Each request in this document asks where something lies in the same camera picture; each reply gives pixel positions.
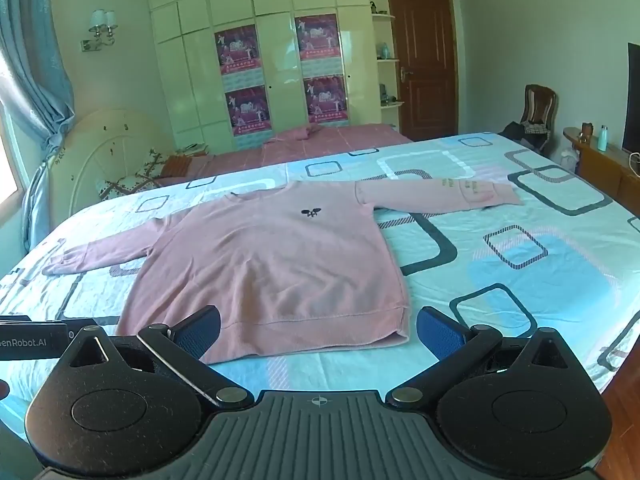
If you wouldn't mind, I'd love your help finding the cream round headboard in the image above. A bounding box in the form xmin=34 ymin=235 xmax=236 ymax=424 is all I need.
xmin=47 ymin=109 xmax=176 ymax=216

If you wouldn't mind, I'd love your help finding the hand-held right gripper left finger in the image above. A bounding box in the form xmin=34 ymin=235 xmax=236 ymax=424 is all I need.
xmin=57 ymin=305 xmax=256 ymax=409

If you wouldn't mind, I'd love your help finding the bed with patterned sheet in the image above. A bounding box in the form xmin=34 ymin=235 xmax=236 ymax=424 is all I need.
xmin=0 ymin=132 xmax=640 ymax=411

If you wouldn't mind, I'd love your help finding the wooden chair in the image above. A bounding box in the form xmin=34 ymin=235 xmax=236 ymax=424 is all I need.
xmin=520 ymin=84 xmax=558 ymax=153

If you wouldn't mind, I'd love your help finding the cream wardrobe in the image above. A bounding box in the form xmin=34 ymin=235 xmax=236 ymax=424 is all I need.
xmin=144 ymin=0 xmax=481 ymax=151

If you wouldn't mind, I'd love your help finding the crumpled pink cloth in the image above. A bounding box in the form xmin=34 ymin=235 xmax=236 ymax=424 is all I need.
xmin=262 ymin=124 xmax=326 ymax=147

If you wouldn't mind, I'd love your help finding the blue curtain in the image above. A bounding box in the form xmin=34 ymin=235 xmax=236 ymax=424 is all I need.
xmin=0 ymin=0 xmax=76 ymax=256

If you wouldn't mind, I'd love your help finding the pink wall poster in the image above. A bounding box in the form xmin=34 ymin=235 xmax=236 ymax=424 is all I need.
xmin=215 ymin=24 xmax=263 ymax=77
xmin=302 ymin=74 xmax=349 ymax=125
xmin=294 ymin=12 xmax=342 ymax=61
xmin=225 ymin=85 xmax=273 ymax=137

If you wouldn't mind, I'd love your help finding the cream corner shelf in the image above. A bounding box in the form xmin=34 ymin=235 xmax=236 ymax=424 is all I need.
xmin=369 ymin=0 xmax=406 ymax=109

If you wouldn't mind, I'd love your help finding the window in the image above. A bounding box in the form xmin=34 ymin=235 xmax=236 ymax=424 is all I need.
xmin=0 ymin=102 xmax=25 ymax=207

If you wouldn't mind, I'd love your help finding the wooden cabinet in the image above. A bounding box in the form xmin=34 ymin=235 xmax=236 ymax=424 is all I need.
xmin=563 ymin=126 xmax=640 ymax=221

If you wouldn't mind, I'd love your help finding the pink checked bed sheet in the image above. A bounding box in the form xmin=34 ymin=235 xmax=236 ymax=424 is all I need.
xmin=160 ymin=122 xmax=414 ymax=186

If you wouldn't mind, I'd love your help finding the black television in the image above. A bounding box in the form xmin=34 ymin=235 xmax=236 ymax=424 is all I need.
xmin=621 ymin=42 xmax=640 ymax=156

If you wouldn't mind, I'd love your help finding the wall lamp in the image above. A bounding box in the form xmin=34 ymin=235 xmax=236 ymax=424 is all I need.
xmin=80 ymin=9 xmax=119 ymax=53

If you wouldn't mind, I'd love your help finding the orange striped pillow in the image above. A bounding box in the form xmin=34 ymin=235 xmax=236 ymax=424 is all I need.
xmin=165 ymin=154 xmax=211 ymax=177

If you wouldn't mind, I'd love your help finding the brown wooden door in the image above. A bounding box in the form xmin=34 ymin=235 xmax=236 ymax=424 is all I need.
xmin=387 ymin=0 xmax=460 ymax=142

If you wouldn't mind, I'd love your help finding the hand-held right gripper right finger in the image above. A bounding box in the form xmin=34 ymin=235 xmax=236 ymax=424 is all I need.
xmin=385 ymin=306 xmax=583 ymax=408

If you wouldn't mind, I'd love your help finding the pink sweatshirt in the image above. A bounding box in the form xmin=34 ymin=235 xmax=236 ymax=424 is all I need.
xmin=42 ymin=180 xmax=524 ymax=365

